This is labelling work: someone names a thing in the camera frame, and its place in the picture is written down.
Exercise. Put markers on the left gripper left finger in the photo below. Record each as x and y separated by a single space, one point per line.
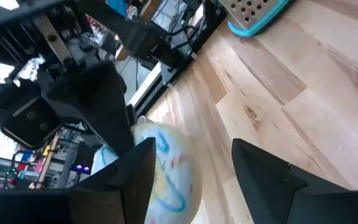
123 193

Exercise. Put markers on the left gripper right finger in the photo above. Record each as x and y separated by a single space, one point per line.
275 193

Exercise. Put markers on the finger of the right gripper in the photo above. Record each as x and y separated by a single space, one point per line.
98 102

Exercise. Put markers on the white donut with blue swirls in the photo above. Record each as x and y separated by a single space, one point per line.
172 174

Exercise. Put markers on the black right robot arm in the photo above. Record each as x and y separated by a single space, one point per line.
135 37

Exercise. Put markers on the teal-framed metal grater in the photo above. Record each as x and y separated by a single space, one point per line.
253 12

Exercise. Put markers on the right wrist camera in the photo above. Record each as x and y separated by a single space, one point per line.
26 121

